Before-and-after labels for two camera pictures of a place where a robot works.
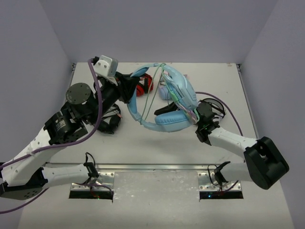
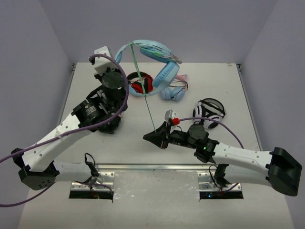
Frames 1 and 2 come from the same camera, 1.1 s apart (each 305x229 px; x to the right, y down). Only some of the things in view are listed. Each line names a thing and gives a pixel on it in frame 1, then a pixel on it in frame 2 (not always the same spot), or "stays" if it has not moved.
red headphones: x=147 y=88 stays
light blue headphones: x=181 y=93 → x=164 y=77
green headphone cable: x=161 y=70 → x=132 y=44
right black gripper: x=172 y=107 → x=162 y=133
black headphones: x=110 y=124 stays
